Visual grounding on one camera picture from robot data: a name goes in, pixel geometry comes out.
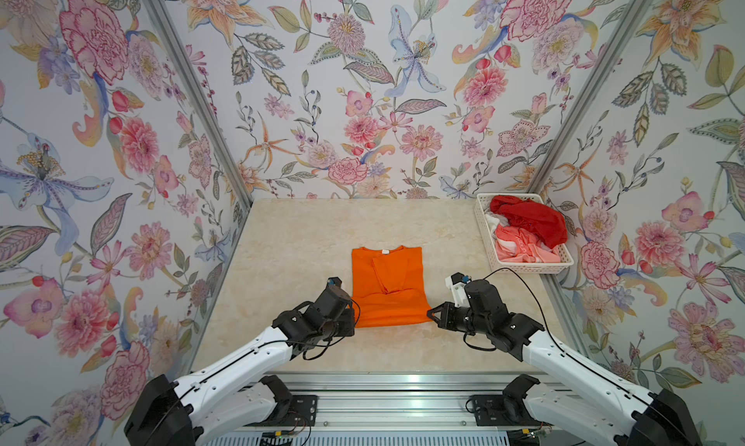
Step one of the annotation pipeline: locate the aluminium corner post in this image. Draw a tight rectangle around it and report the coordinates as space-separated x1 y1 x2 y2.
143 0 252 211
527 0 654 194

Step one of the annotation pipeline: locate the front aluminium rail frame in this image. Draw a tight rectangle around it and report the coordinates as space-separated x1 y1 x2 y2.
179 371 653 446

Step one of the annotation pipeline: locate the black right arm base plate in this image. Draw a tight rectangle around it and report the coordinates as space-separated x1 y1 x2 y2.
465 395 551 429

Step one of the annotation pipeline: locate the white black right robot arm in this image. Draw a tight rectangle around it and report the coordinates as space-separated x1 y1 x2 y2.
427 302 703 445

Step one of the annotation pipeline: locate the pink t-shirt in basket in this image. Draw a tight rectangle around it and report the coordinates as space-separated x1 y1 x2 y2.
493 226 562 264

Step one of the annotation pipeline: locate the right rear aluminium corner post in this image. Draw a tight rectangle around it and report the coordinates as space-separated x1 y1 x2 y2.
527 0 654 194

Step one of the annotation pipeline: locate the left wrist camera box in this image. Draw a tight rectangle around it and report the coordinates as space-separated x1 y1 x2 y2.
315 277 352 319

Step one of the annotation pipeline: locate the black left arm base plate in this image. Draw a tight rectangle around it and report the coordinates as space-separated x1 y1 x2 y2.
253 395 319 429

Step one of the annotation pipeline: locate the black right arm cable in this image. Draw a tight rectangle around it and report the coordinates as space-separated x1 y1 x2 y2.
462 266 688 436

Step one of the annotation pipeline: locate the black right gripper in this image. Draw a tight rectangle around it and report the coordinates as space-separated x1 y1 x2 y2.
426 301 491 337

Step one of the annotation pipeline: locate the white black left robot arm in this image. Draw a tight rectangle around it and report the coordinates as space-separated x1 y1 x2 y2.
124 294 355 445

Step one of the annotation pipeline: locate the white garment in basket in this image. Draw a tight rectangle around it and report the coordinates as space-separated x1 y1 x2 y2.
484 211 508 238

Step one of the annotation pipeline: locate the orange t-shirt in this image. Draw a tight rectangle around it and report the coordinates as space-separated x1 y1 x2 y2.
351 246 431 328

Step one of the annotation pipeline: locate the red t-shirt in basket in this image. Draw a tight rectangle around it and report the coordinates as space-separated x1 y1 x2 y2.
489 195 568 248

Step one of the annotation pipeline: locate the white plastic laundry basket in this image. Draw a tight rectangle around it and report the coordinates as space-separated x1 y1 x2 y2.
473 193 574 275

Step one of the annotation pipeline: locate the left rear aluminium corner post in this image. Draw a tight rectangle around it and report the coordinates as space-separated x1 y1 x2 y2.
143 0 252 211

